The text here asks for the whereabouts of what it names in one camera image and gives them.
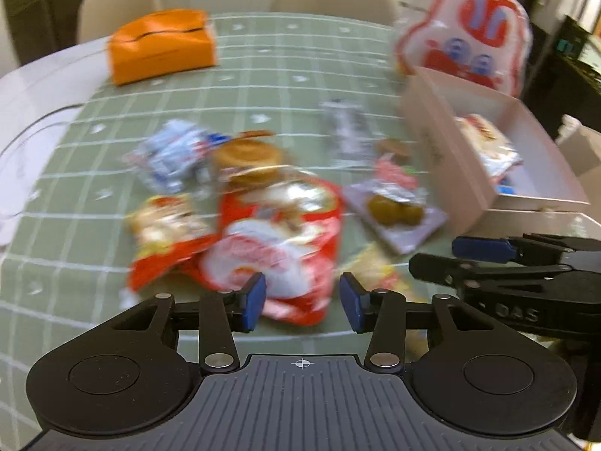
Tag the white and red snack packet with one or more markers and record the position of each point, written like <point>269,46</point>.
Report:
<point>488,145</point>

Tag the green checked tablecloth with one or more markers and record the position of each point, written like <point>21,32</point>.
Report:
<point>281,80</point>

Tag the orange tissue box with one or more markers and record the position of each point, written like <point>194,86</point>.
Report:
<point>159,47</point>

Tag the clear packet with brown cookies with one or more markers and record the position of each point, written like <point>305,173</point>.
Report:
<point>399,225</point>

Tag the dark cabinet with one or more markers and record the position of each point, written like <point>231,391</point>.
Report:
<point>51,4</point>

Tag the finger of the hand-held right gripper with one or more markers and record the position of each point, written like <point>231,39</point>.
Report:
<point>481,248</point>
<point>446,270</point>

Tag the round cookie packet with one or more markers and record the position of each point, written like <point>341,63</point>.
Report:
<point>249,155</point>

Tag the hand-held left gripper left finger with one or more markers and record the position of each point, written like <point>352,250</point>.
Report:
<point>253,303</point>

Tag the round glass turntable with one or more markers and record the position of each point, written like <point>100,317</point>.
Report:
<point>28,159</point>

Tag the blue and white snack packet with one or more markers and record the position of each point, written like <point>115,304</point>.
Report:
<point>173,155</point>

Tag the clear grey snack packet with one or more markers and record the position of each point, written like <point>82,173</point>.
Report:
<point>347,127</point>

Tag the big red and white bag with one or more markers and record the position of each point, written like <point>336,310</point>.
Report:
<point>469,33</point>

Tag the large red snack packet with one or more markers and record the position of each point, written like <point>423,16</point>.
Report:
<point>277,239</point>

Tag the white cardboard box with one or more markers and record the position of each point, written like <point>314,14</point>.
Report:
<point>446,150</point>

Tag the red and yellow snack packet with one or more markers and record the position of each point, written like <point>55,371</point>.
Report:
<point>164,230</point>

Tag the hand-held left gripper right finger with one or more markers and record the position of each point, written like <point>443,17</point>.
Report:
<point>350,300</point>

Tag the dark shelving unit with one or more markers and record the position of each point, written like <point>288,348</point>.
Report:
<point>573,33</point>

